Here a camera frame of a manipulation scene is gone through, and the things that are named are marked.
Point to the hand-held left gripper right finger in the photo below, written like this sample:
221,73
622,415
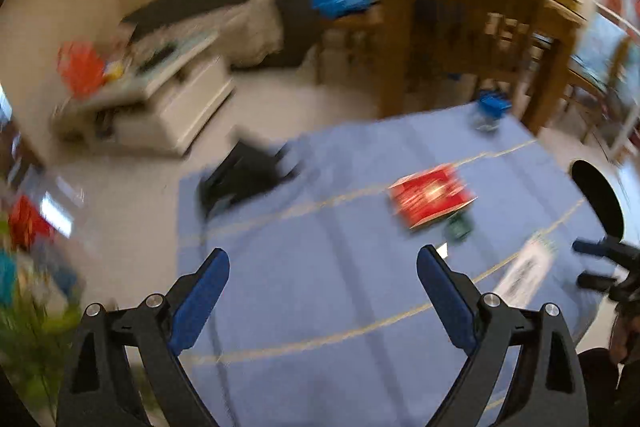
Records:
447,302

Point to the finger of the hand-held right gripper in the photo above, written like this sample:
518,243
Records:
597,249
595,282

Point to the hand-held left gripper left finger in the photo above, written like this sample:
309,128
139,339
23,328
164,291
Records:
200,302

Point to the person's right forearm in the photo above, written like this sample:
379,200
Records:
607,387

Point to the white flat wrapper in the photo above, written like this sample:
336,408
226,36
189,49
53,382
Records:
525,269

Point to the small green packet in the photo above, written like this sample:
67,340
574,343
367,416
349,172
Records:
459,227

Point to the red orange carton box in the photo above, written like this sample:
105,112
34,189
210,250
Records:
430,194

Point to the blue striped tablecloth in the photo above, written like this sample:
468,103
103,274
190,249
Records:
325,257

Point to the black folding phone stand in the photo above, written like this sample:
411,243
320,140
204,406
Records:
245,177

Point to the green long-leaf potted plant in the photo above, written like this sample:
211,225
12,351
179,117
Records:
35,337

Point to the blue capped glass jar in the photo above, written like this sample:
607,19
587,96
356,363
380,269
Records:
490,109

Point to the red gift box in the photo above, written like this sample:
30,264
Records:
30,222

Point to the white coffee table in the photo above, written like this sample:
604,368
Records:
165,107

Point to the light blue cushion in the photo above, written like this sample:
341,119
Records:
600,44

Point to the yellow cup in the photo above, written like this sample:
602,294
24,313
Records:
114,71

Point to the black wifi router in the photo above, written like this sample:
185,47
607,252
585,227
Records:
157,58

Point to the orange plastic bag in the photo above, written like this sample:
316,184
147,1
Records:
82,69

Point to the wooden dining table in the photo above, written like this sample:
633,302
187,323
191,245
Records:
415,37

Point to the white lace sofa cover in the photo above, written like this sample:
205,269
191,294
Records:
260,29

